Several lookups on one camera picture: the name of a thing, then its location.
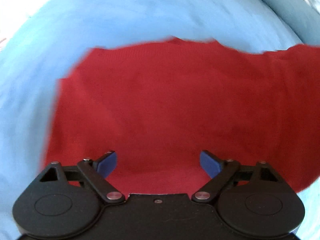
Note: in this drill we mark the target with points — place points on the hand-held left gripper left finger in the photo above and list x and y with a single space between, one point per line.
108 163

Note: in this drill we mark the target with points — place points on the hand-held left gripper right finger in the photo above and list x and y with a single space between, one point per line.
210 163

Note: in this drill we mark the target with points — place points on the red knit sweater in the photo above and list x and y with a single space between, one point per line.
175 100

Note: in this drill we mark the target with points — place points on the light blue sheet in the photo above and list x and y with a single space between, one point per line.
75 17

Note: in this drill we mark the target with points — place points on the blue duvet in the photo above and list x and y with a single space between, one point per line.
282 5

